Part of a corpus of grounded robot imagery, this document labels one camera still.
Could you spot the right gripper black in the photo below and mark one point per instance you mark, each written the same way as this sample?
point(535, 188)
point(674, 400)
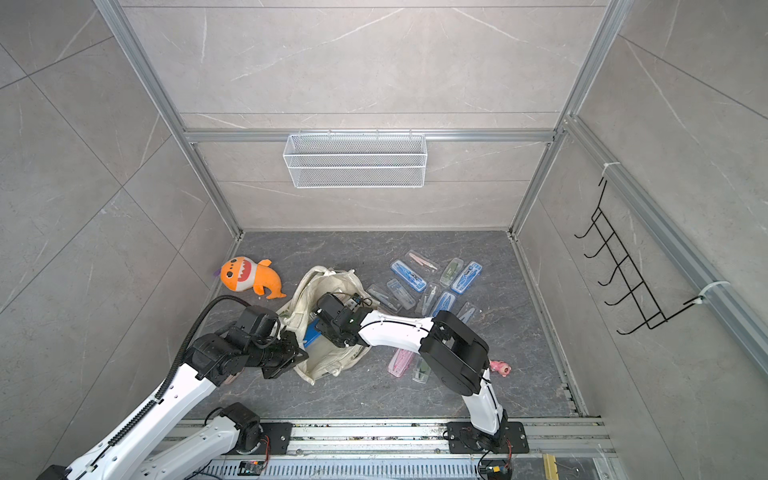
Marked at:
point(324, 326)

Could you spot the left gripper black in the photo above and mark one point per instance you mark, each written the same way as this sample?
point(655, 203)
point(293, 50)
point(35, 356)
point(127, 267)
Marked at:
point(295, 354)

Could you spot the cream canvas tote bag leaves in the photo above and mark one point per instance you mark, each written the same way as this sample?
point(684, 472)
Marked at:
point(325, 359)

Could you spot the pink clear stationery case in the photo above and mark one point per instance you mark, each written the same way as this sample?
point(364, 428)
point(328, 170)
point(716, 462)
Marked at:
point(400, 362)

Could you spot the clear plastic ruler case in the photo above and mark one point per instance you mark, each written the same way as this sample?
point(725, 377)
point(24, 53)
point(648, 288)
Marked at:
point(401, 293)

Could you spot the blue clear pencil case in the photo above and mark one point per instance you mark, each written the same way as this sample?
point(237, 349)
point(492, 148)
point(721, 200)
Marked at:
point(410, 276)

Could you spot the clear green compass case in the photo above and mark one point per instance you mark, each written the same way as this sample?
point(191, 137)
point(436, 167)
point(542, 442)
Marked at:
point(421, 372)

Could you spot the clear grey compass case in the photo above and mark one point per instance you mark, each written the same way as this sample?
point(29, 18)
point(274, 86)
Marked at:
point(429, 298)

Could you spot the clear case pink compass set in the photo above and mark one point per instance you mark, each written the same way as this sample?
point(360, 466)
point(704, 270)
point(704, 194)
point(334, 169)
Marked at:
point(422, 261)

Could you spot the small blue clear case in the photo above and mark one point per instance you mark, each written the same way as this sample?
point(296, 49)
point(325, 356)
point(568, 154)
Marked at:
point(444, 303)

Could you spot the clear green stationery case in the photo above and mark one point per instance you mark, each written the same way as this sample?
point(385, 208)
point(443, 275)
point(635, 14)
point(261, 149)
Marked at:
point(451, 271)

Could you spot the blue clear compass case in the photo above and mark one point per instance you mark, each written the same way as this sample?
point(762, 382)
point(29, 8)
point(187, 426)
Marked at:
point(466, 278)

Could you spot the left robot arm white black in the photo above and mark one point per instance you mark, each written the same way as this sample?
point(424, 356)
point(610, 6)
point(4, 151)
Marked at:
point(201, 365)

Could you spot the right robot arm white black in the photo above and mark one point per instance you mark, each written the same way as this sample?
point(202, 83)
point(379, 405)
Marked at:
point(455, 353)

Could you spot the orange plush fish toy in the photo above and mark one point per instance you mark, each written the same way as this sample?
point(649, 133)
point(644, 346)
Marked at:
point(241, 273)

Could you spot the small pink toy figure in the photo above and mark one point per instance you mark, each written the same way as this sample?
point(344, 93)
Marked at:
point(501, 368)

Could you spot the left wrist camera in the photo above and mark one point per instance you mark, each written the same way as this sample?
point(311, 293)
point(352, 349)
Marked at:
point(255, 328)

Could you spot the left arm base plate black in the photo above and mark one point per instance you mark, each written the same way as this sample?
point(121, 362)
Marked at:
point(274, 438)

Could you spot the white wire mesh basket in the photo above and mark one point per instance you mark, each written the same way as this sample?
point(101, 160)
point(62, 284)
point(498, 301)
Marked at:
point(356, 160)

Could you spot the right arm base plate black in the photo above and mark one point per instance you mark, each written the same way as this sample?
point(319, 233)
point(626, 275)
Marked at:
point(464, 438)

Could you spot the black wire hook rack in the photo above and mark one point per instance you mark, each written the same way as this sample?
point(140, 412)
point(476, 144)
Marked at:
point(626, 272)

